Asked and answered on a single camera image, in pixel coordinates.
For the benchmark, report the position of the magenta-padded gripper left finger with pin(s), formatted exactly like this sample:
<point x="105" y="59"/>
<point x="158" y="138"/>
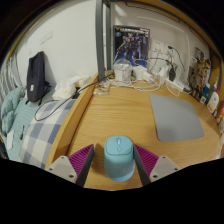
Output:
<point x="63" y="166"/>

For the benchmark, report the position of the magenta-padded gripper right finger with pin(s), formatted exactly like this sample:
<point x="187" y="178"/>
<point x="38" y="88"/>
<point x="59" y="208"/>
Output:
<point x="160" y="166"/>

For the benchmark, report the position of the light blue computer mouse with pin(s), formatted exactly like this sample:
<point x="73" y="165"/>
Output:
<point x="119" y="158"/>

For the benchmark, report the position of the grey rectangular mouse pad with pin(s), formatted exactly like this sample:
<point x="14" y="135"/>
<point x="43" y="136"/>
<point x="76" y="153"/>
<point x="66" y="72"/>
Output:
<point x="175" y="118"/>

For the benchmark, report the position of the blue and white plaid blanket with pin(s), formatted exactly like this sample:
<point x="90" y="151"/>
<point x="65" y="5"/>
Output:
<point x="43" y="130"/>

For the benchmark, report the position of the teal striped bed sheet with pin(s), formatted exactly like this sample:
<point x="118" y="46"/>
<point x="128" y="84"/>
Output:
<point x="25" y="123"/>

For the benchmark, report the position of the white crumpled tissue pack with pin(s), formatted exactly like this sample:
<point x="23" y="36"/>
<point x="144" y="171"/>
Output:
<point x="68" y="87"/>

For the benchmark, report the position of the small white cube clock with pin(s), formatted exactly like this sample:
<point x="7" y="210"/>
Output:
<point x="203" y="99"/>

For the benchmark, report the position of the teal pillow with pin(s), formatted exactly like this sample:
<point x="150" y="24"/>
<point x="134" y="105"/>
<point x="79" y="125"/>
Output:
<point x="8" y="106"/>

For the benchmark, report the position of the white power strip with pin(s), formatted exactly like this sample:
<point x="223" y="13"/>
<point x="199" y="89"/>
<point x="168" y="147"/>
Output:
<point x="175" y="85"/>

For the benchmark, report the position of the small clear plastic case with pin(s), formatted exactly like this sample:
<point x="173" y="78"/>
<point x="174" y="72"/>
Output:
<point x="101" y="88"/>

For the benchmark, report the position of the black backpack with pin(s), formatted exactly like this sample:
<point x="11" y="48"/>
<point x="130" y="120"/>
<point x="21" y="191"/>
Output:
<point x="36" y="78"/>

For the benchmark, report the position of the brown tree creature figurine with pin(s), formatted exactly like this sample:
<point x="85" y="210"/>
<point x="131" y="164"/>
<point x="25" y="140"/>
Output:
<point x="200" y="80"/>

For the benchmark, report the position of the white charger block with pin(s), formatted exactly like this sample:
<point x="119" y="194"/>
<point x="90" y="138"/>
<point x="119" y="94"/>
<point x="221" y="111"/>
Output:
<point x="140" y="72"/>

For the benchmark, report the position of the clear dome-shaped gadget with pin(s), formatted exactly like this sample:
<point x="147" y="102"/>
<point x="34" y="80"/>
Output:
<point x="122" y="70"/>

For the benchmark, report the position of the colourful printed box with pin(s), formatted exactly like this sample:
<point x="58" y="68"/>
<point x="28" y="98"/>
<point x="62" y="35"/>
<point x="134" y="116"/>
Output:
<point x="199" y="53"/>

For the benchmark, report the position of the robot model kit box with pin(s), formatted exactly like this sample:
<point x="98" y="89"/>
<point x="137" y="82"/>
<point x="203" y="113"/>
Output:
<point x="131" y="45"/>

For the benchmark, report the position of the white wall socket plate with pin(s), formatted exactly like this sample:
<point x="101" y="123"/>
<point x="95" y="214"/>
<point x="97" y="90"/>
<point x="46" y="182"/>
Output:
<point x="158" y="46"/>

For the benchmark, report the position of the grey metal shelf frame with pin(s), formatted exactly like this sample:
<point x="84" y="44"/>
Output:
<point x="100" y="40"/>

